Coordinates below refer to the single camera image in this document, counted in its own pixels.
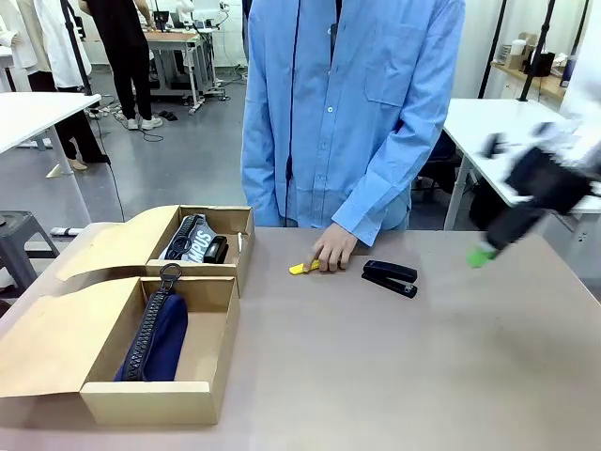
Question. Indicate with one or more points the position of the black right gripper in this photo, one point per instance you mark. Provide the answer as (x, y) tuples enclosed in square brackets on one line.
[(549, 181)]

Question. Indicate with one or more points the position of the yellow utility knife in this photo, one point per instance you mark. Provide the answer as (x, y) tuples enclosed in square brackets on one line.
[(298, 269)]

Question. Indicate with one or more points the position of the grey CAMPUS pencil case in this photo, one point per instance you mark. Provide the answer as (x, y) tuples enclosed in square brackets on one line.
[(199, 244)]

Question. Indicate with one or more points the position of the navy CAMPUS pencil case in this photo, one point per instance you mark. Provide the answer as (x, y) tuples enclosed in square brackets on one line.
[(164, 338)]

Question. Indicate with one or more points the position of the long cardboard box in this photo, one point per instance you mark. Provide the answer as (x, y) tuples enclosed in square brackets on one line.
[(47, 338)]

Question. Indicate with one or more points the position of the person's right forearm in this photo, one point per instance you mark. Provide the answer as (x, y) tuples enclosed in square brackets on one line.
[(260, 178)]

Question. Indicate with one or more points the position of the person's left forearm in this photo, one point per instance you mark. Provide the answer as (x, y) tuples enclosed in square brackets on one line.
[(375, 202)]

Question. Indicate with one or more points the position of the small cardboard box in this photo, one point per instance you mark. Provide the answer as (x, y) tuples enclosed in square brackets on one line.
[(516, 58)]

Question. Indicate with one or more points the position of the person's left hand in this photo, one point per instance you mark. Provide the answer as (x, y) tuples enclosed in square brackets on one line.
[(335, 246)]

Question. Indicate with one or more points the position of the black chair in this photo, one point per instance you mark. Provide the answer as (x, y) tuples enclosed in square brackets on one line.
[(441, 164)]

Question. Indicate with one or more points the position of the black container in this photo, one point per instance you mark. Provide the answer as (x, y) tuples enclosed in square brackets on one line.
[(542, 65)]

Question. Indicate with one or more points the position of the black tripod pole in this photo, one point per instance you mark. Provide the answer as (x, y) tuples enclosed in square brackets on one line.
[(77, 49), (493, 47), (535, 51)]

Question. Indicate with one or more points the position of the person in blue shirt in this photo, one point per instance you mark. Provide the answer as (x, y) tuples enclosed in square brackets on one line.
[(328, 117)]

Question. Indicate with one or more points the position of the background workbench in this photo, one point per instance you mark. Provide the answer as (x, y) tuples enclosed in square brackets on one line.
[(178, 40)]

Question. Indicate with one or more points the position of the person in black clothes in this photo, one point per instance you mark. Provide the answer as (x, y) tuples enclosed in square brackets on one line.
[(122, 47)]

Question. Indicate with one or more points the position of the person in white coat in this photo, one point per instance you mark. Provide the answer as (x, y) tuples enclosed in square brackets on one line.
[(14, 42), (56, 56)]

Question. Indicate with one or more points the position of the grey metal stool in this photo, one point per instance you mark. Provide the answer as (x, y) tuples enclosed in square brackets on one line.
[(23, 225)]

